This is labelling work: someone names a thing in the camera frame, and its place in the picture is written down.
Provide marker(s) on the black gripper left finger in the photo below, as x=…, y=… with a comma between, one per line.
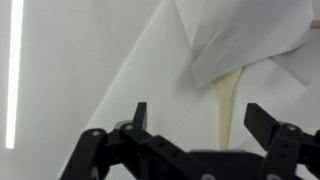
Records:
x=133, y=153

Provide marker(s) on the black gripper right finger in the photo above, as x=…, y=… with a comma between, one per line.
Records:
x=286, y=150

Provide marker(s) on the pale yellow cylindrical object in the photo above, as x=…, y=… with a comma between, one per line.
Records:
x=224, y=106

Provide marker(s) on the flat white paper napkin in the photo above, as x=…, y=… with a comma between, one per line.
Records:
x=156, y=83

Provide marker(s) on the crumpled white paper napkin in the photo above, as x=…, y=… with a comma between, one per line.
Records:
x=240, y=36

